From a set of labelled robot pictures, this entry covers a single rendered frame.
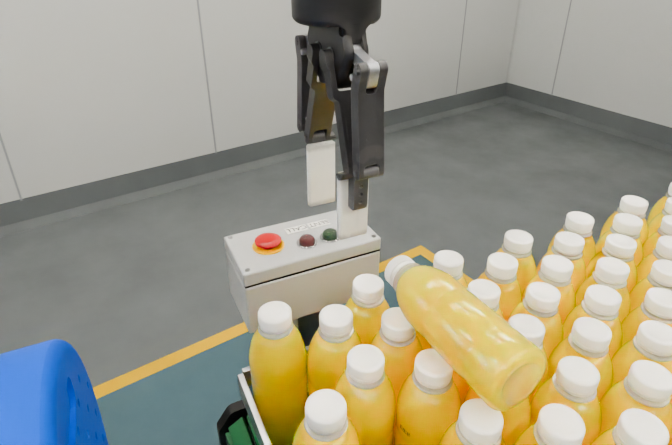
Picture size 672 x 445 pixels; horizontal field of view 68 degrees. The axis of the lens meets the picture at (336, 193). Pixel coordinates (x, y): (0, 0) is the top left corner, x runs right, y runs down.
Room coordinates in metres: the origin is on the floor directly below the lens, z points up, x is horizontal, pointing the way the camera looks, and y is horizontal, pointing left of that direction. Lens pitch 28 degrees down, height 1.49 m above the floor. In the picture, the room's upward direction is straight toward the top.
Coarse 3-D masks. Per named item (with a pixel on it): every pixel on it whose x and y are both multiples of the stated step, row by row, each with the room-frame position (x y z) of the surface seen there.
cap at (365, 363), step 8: (368, 344) 0.40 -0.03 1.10; (352, 352) 0.38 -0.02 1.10; (360, 352) 0.38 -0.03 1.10; (368, 352) 0.38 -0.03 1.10; (376, 352) 0.38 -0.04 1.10; (352, 360) 0.37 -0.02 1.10; (360, 360) 0.37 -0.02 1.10; (368, 360) 0.37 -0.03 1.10; (376, 360) 0.37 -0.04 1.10; (384, 360) 0.37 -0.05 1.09; (352, 368) 0.36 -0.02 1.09; (360, 368) 0.36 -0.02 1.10; (368, 368) 0.36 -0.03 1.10; (376, 368) 0.36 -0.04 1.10; (352, 376) 0.36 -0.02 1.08; (360, 376) 0.36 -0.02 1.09; (368, 376) 0.36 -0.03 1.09; (376, 376) 0.36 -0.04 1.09
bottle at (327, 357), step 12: (324, 336) 0.43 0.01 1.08; (348, 336) 0.43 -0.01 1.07; (312, 348) 0.43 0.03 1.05; (324, 348) 0.42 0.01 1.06; (336, 348) 0.42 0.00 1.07; (348, 348) 0.42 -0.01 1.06; (312, 360) 0.42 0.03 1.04; (324, 360) 0.41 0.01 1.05; (336, 360) 0.41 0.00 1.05; (312, 372) 0.42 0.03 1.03; (324, 372) 0.41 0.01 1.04; (336, 372) 0.41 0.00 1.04; (312, 384) 0.42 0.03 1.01; (324, 384) 0.41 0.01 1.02
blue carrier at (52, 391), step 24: (0, 360) 0.25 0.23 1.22; (24, 360) 0.25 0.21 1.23; (48, 360) 0.25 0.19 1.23; (72, 360) 0.29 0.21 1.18; (0, 384) 0.22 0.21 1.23; (24, 384) 0.22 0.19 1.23; (48, 384) 0.22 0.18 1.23; (72, 384) 0.27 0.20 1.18; (0, 408) 0.20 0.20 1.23; (24, 408) 0.20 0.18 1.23; (48, 408) 0.21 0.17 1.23; (72, 408) 0.25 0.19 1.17; (96, 408) 0.32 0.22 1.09; (0, 432) 0.19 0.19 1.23; (24, 432) 0.19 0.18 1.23; (48, 432) 0.19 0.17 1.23; (72, 432) 0.23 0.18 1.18; (96, 432) 0.29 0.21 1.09
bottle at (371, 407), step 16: (336, 384) 0.38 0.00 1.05; (352, 384) 0.36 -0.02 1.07; (368, 384) 0.36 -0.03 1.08; (384, 384) 0.37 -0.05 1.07; (352, 400) 0.35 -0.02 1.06; (368, 400) 0.35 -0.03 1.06; (384, 400) 0.36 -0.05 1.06; (352, 416) 0.35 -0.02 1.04; (368, 416) 0.35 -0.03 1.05; (384, 416) 0.35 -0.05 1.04; (368, 432) 0.34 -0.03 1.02; (384, 432) 0.35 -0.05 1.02
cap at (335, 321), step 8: (336, 304) 0.46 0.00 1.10; (320, 312) 0.45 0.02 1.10; (328, 312) 0.45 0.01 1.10; (336, 312) 0.45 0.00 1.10; (344, 312) 0.45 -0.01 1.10; (320, 320) 0.43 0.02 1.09; (328, 320) 0.43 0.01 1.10; (336, 320) 0.43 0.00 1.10; (344, 320) 0.43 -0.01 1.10; (352, 320) 0.44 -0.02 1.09; (320, 328) 0.43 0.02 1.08; (328, 328) 0.42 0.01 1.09; (336, 328) 0.42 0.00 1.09; (344, 328) 0.42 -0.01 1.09; (328, 336) 0.42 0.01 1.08; (336, 336) 0.42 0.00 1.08; (344, 336) 0.43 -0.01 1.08
